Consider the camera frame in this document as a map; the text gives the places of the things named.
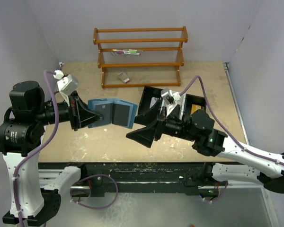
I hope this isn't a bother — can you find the green marker pen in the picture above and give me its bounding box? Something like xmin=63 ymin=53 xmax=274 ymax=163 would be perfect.
xmin=122 ymin=49 xmax=144 ymax=53

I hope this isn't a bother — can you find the white card in tray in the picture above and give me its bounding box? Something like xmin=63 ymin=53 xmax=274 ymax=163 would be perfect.
xmin=150 ymin=97 xmax=159 ymax=108

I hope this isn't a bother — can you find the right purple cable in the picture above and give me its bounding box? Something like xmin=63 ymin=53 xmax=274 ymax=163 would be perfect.
xmin=177 ymin=75 xmax=284 ymax=206

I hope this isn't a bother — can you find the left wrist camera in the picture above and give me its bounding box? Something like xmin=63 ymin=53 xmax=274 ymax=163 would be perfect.
xmin=53 ymin=70 xmax=79 ymax=106

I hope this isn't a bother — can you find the wooden three-tier shelf rack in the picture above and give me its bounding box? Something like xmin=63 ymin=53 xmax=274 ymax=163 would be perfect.
xmin=92 ymin=26 xmax=188 ymax=88

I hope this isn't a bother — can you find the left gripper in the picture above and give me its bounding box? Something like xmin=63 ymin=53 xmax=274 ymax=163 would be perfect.
xmin=34 ymin=89 xmax=104 ymax=130

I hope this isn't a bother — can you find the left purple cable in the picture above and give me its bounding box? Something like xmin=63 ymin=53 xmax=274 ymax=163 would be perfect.
xmin=11 ymin=70 xmax=120 ymax=227

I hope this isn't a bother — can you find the small clear plastic box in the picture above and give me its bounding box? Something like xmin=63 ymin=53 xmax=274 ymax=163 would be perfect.
xmin=118 ymin=71 xmax=130 ymax=84

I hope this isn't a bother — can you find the black and white organizer tray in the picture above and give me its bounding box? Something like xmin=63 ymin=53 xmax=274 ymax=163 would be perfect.
xmin=138 ymin=86 xmax=207 ymax=121

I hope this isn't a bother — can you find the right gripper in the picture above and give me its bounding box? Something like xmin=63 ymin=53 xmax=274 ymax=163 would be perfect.
xmin=126 ymin=99 xmax=197 ymax=148

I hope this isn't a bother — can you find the blue card holder wallet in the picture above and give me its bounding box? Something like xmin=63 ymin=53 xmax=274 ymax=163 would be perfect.
xmin=88 ymin=98 xmax=138 ymax=129

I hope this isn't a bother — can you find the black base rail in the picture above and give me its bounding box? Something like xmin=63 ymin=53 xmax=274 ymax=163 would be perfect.
xmin=38 ymin=162 xmax=227 ymax=197

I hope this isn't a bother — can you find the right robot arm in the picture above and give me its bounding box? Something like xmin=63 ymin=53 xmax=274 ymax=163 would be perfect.
xmin=126 ymin=100 xmax=284 ymax=194

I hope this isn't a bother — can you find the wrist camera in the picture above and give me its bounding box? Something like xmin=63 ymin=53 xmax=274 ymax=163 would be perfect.
xmin=53 ymin=70 xmax=79 ymax=106
xmin=160 ymin=88 xmax=182 ymax=117

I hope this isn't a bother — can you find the purple cable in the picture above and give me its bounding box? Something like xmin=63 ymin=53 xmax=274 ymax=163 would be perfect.
xmin=177 ymin=75 xmax=284 ymax=206
xmin=11 ymin=70 xmax=120 ymax=227

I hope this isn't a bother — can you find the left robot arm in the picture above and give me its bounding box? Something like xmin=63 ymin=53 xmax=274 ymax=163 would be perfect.
xmin=0 ymin=81 xmax=103 ymax=227

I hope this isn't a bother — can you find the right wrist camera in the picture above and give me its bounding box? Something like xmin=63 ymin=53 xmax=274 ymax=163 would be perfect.
xmin=160 ymin=88 xmax=182 ymax=117

